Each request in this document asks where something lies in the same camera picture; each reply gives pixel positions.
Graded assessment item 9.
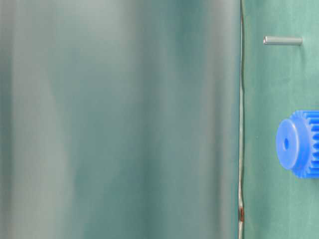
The silver metal shaft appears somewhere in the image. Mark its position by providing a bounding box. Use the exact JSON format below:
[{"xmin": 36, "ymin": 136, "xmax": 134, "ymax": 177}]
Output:
[{"xmin": 263, "ymin": 36, "xmax": 303, "ymax": 46}]

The blue plastic gear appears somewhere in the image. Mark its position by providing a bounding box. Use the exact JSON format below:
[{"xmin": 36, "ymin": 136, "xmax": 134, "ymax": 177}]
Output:
[{"xmin": 276, "ymin": 111, "xmax": 319, "ymax": 178}]

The green table cloth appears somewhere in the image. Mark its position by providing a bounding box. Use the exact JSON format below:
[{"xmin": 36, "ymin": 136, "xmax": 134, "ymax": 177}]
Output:
[{"xmin": 242, "ymin": 0, "xmax": 319, "ymax": 239}]

